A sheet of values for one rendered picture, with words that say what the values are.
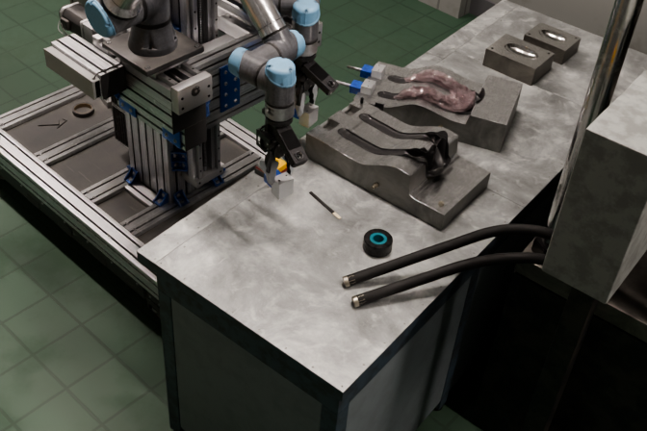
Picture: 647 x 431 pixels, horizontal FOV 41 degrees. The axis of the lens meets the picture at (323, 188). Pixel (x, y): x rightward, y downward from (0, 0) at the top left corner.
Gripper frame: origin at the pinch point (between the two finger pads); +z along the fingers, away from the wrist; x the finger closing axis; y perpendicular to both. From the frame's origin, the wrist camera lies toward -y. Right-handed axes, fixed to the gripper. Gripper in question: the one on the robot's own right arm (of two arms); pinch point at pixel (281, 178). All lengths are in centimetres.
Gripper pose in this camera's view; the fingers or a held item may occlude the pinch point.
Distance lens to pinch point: 235.3
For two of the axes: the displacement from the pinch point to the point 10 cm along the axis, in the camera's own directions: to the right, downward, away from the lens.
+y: -6.2, -5.4, 5.7
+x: -7.8, 3.6, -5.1
